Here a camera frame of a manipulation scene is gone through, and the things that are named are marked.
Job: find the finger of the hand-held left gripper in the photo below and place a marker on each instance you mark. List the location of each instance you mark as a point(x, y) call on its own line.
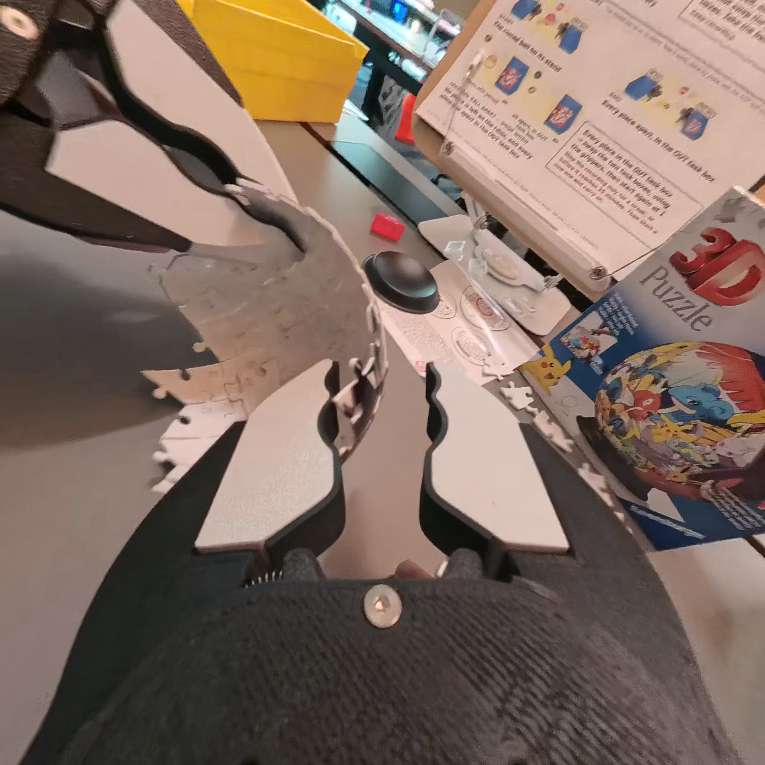
point(197, 89)
point(119, 179)

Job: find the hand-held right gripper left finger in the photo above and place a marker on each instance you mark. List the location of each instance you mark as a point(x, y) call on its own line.
point(275, 478)

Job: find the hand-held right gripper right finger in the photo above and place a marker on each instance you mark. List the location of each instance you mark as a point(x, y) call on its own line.
point(490, 478)

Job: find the grey partial puzzle ball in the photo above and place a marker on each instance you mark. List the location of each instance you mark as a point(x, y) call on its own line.
point(269, 299)

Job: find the pile of loose puzzle pieces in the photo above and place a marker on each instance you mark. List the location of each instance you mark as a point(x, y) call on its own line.
point(553, 427)

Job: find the blue puzzle box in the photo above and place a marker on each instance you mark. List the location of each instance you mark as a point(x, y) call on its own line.
point(657, 388)

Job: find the yellow plastic bin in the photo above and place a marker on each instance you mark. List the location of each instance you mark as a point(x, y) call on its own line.
point(281, 60)

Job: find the folded paper leaflet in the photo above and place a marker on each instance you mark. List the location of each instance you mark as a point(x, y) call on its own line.
point(430, 340)

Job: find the clear plastic stand tray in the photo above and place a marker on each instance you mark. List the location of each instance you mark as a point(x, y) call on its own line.
point(538, 299)

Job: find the orange cone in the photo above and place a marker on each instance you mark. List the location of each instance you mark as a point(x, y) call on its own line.
point(406, 122)

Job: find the black dome stand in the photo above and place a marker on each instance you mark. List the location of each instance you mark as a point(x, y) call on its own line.
point(400, 281)

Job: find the clear plastic piece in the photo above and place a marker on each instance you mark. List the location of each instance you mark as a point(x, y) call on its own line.
point(456, 250)

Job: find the red plastic block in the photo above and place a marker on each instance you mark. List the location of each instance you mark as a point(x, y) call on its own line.
point(387, 227)

